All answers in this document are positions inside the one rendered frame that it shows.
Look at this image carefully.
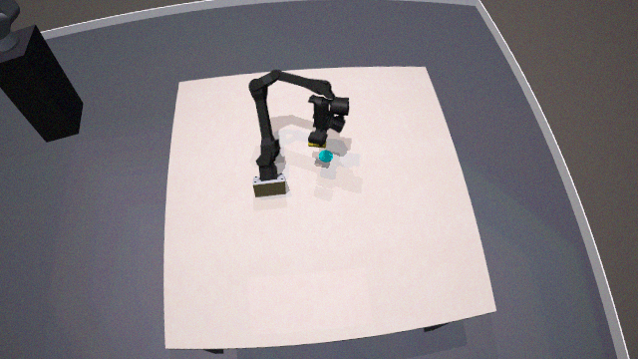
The cyan circle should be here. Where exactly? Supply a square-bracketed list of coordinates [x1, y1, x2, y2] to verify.
[319, 150, 333, 163]

